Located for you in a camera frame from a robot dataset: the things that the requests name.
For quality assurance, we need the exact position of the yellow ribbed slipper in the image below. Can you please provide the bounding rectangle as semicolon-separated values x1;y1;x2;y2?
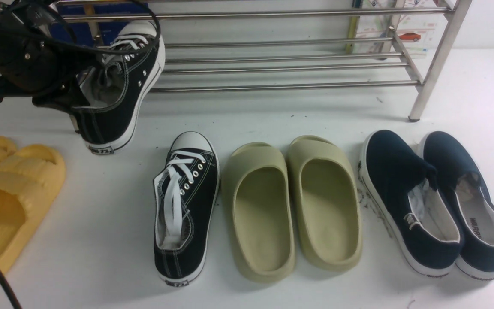
0;144;66;274

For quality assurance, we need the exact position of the navy slip-on shoe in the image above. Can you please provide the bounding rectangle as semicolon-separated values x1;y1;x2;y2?
418;131;494;281
358;130;463;278

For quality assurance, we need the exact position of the stainless steel shoe rack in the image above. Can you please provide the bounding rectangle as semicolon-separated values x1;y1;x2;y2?
54;0;473;122

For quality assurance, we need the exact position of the white printed cardboard box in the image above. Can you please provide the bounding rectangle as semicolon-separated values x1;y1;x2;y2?
348;0;439;59

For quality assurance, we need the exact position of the blue cardboard box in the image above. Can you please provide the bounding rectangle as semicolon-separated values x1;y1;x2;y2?
50;3;147;47

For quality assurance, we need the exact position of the olive green slipper left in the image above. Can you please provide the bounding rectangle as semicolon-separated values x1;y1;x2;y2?
221;142;296;284

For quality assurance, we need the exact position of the black canvas sneaker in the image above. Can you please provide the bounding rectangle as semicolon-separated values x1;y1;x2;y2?
153;131;221;287
72;20;166;155

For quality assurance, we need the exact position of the navy slip-on shoe right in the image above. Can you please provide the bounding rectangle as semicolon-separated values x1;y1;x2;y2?
418;131;494;281

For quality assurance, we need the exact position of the olive green slipper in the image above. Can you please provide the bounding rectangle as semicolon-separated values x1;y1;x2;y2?
286;135;362;273
221;142;296;284

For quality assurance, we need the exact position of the navy slip-on shoe left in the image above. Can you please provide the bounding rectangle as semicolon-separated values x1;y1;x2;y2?
358;130;463;278

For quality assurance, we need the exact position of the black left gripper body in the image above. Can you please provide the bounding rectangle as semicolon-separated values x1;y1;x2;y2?
0;0;98;114

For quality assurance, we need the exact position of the olive green slipper right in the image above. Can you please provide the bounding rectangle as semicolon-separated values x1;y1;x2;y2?
286;135;362;273

